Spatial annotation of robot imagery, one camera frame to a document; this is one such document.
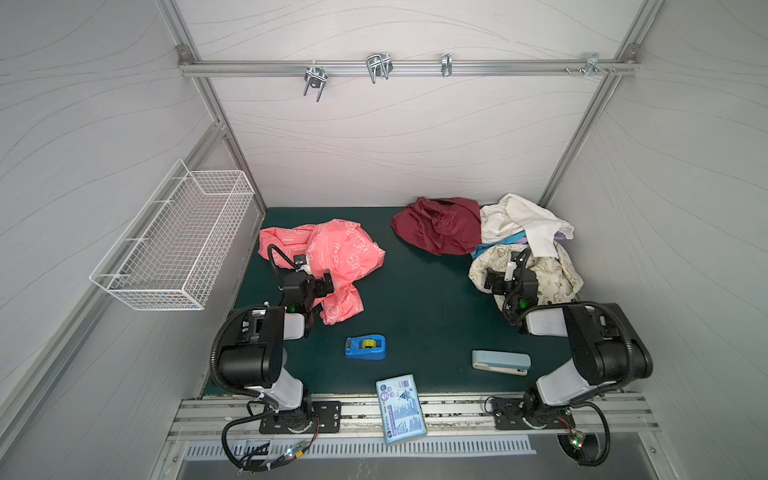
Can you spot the blue printed packet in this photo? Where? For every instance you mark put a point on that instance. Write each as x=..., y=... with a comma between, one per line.
x=400, y=409

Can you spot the metal U-bolt clamp middle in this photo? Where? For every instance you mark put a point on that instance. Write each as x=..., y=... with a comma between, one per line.
x=379, y=65

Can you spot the white slotted cable duct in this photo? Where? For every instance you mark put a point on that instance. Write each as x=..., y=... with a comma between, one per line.
x=350, y=448

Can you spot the metal ring clamp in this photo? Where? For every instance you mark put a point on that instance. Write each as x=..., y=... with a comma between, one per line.
x=446, y=65

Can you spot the pink patterned cloth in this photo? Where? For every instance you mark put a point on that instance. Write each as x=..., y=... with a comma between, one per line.
x=340, y=247

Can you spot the metal U-bolt clamp left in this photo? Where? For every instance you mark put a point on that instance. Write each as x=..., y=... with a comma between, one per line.
x=315, y=78

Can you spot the metal bracket clamp right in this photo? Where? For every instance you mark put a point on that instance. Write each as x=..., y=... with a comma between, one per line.
x=591, y=67

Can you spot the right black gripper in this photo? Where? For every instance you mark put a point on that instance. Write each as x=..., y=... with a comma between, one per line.
x=495, y=282

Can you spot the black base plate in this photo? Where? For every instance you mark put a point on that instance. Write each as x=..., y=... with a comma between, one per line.
x=317, y=416
x=518, y=413

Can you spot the teal blue cloth strip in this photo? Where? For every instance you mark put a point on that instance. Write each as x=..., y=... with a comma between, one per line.
x=519, y=238

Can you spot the maroon cloth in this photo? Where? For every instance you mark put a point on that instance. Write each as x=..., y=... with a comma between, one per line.
x=448, y=226

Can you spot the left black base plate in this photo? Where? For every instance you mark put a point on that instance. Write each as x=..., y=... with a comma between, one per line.
x=317, y=416

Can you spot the white wire basket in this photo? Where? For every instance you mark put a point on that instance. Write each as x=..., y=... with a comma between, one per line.
x=169, y=256

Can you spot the light blue stapler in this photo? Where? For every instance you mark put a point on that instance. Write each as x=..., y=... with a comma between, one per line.
x=501, y=362

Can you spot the aluminium cross rail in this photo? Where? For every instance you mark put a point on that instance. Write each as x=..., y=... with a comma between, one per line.
x=401, y=68

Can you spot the cream patterned cloth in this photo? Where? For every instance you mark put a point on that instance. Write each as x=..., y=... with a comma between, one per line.
x=558, y=280

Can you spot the white plain cloth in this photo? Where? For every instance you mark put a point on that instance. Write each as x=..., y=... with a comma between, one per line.
x=513, y=214

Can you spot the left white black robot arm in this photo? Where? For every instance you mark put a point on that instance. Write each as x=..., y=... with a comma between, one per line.
x=248, y=356

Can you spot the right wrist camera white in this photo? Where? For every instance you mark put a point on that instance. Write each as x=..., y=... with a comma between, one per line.
x=510, y=271

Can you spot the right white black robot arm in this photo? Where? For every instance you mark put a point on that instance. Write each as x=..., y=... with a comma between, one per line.
x=606, y=352

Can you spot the metal u-bolt clamp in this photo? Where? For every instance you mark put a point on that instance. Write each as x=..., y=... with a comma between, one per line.
x=315, y=78
x=379, y=65

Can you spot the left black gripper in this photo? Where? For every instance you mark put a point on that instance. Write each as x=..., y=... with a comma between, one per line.
x=319, y=289

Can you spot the blue tape dispenser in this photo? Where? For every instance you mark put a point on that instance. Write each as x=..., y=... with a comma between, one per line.
x=369, y=347

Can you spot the green table mat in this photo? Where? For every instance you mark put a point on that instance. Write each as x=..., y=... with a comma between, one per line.
x=430, y=313

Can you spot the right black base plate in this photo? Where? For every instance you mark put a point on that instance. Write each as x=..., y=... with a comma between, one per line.
x=518, y=413

